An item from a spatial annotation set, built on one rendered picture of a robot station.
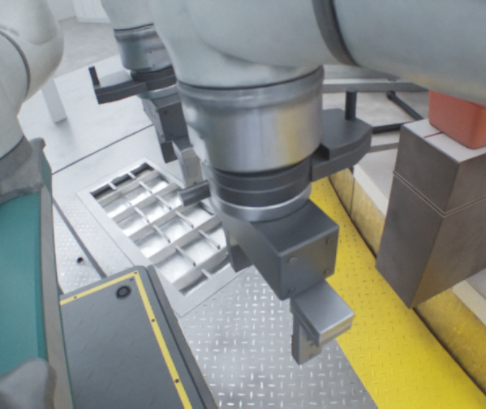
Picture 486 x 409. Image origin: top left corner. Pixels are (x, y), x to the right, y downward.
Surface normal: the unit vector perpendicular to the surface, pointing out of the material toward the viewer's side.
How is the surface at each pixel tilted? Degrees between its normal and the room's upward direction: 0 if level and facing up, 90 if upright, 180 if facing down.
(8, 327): 0
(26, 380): 14
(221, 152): 90
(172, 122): 90
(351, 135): 0
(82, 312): 0
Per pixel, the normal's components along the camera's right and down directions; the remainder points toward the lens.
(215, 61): -0.33, 0.76
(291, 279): 0.44, 0.53
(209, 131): -0.54, 0.58
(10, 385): -0.04, -0.91
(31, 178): 0.07, -0.72
